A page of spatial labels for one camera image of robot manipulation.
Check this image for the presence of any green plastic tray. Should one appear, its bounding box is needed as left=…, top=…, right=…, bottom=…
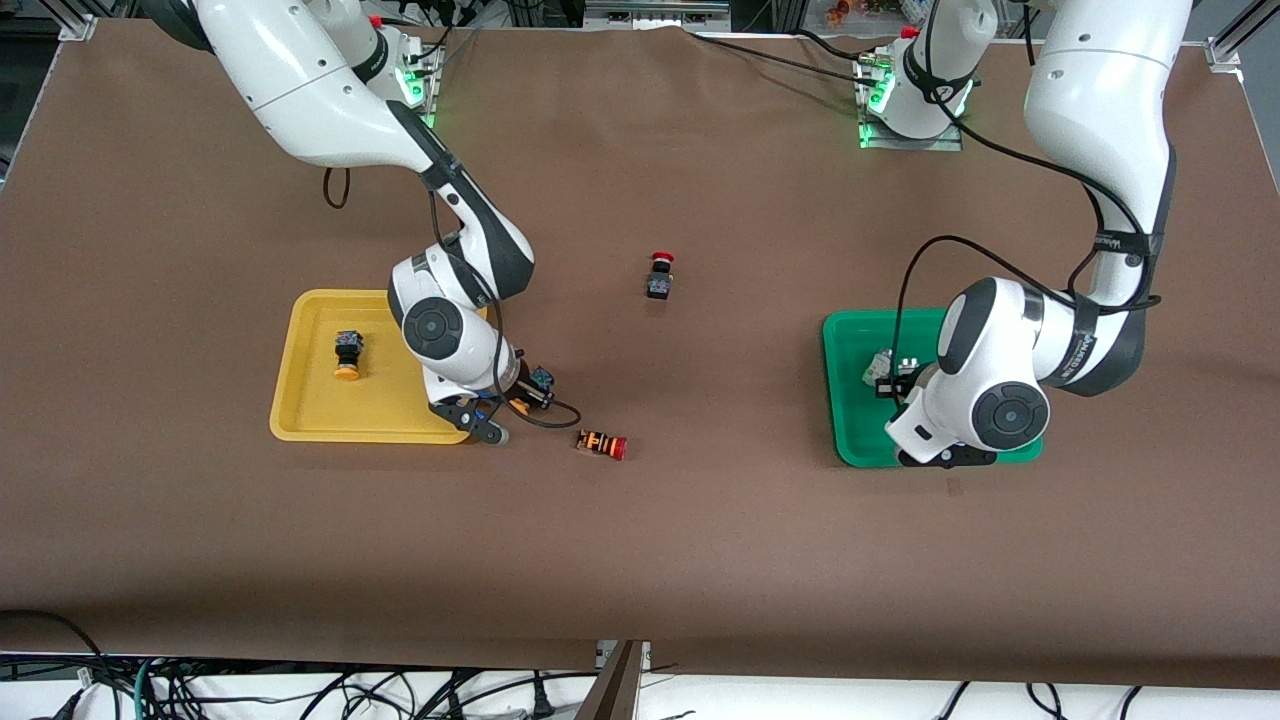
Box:
left=822, top=308, right=1044, bottom=468

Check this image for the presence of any yellow plastic tray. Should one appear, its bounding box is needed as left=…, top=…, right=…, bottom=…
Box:
left=269, top=289, right=489, bottom=444

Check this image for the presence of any brown table cover mat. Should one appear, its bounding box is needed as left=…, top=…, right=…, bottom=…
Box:
left=0, top=20, right=1280, bottom=691

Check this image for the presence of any brown wedge table support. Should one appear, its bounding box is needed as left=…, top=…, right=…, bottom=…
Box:
left=575, top=640, right=653, bottom=720

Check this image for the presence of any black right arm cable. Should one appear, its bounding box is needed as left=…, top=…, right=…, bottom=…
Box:
left=321, top=165, right=584, bottom=431

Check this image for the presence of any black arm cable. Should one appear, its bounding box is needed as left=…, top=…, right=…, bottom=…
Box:
left=893, top=0, right=1163, bottom=401
left=321, top=165, right=584, bottom=431

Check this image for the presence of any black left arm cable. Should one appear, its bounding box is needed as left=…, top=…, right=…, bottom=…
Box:
left=893, top=0, right=1163, bottom=401

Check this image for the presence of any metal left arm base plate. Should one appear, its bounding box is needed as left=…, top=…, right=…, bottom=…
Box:
left=853, top=52, right=964, bottom=153

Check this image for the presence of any black floor cable bundle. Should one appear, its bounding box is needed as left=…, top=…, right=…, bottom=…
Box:
left=150, top=665, right=601, bottom=720

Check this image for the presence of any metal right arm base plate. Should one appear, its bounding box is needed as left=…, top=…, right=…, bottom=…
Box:
left=395, top=38, right=444, bottom=129

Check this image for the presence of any black cable across mat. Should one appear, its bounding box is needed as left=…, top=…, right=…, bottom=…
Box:
left=685, top=28, right=873, bottom=79

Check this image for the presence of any aluminium rail with sockets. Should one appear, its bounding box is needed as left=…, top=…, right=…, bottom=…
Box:
left=584, top=0, right=733, bottom=28

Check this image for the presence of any aluminium frame post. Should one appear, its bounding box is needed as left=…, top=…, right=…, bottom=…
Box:
left=1203, top=0, right=1280, bottom=73

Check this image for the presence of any teal floor cable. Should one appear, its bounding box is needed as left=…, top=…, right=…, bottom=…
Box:
left=132, top=656, right=166, bottom=720

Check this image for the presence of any black looped floor cable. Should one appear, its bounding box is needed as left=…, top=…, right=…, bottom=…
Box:
left=0, top=609, right=109, bottom=701

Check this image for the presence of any aluminium corner bracket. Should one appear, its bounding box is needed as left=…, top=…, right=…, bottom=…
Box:
left=52, top=0, right=99, bottom=43

